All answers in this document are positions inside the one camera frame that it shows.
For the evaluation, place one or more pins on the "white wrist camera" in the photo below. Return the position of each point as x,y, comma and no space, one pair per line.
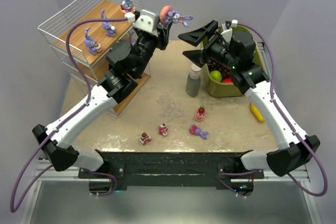
147,21
227,29

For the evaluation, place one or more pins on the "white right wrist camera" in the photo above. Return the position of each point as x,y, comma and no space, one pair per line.
227,29

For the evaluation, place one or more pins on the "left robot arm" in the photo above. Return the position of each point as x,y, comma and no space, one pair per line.
127,64

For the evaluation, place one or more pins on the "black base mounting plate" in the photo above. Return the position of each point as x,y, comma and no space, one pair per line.
186,169

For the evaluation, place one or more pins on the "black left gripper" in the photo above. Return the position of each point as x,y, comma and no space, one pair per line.
159,36

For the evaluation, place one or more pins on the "purple bunny with tube toy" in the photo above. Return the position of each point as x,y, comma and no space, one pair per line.
109,29

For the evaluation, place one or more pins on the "small purple bunny strawberry toy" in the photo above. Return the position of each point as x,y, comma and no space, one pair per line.
195,130

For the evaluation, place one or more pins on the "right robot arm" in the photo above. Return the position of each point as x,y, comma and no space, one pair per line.
235,50

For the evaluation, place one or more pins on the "dark red grape bunch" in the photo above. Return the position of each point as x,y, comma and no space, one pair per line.
215,66

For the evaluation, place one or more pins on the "white wire wooden shelf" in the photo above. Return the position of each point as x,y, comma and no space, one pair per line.
85,56

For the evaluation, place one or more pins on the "pink bear cake slice toy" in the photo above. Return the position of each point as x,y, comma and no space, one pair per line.
144,138

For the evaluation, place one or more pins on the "green apple toy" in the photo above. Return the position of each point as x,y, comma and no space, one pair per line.
216,75

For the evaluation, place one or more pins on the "green plastic fruit bin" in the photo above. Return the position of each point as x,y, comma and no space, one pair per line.
224,90

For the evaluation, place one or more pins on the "purple bunny pink donut toy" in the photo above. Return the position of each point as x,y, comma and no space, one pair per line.
133,38

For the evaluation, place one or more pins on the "pink bear donut strawberry toy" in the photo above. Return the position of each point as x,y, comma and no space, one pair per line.
200,114

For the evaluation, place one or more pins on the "spray bottle white cap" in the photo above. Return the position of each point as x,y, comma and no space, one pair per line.
193,81

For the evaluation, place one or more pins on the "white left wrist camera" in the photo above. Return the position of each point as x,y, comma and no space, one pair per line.
147,21

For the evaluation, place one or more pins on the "yellow mango toy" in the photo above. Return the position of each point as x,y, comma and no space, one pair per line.
256,113

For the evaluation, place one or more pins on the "red apple toy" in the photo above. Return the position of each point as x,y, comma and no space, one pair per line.
227,80

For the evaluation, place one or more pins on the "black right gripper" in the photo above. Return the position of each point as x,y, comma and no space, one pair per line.
206,49

